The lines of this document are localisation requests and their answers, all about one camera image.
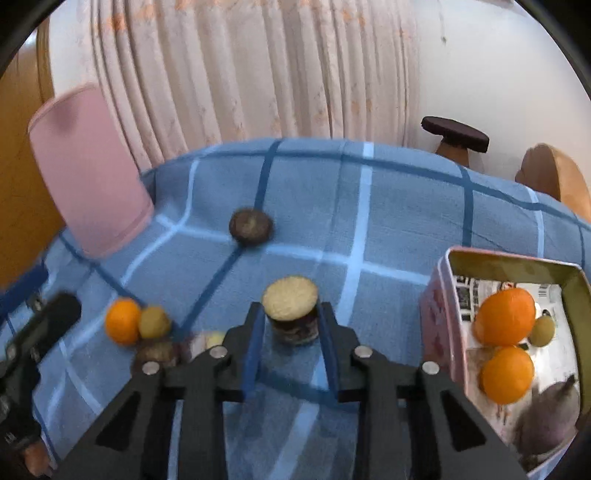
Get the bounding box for dark reddish fruit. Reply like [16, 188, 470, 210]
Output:
[135, 338, 180, 366]

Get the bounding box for pink tin box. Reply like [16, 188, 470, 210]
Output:
[419, 246, 591, 477]

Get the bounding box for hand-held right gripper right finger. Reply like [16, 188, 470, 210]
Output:
[317, 302, 528, 480]

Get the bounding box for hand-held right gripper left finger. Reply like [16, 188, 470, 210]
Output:
[55, 302, 267, 480]

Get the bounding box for wooden headboard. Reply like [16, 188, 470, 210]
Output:
[0, 18, 71, 292]

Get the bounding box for dark brown fruit half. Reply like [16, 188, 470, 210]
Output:
[229, 209, 274, 245]

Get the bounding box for small green fruit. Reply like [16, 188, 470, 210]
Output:
[528, 315, 556, 347]

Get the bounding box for large orange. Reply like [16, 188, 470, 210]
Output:
[474, 287, 537, 347]

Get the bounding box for blue checked blanket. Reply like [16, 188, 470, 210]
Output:
[0, 137, 591, 480]

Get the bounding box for person's left hand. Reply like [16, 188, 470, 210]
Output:
[22, 440, 54, 478]

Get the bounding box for pale cream fruit piece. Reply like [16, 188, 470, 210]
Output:
[191, 329, 228, 359]

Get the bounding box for pale floral curtain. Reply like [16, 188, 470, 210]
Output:
[89, 0, 422, 175]

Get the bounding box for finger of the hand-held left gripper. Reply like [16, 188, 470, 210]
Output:
[16, 293, 83, 356]

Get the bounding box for dark round stool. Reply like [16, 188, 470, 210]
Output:
[420, 116, 490, 168]

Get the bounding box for medium orange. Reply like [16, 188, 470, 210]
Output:
[479, 346, 536, 405]

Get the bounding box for purple round fruit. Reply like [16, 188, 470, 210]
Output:
[514, 375, 581, 459]

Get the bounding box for yellow-green fruit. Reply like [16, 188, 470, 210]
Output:
[139, 305, 173, 339]

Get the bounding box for wooden chair back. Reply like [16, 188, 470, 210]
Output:
[514, 143, 591, 223]

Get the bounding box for small orange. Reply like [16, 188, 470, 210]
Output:
[105, 298, 142, 346]

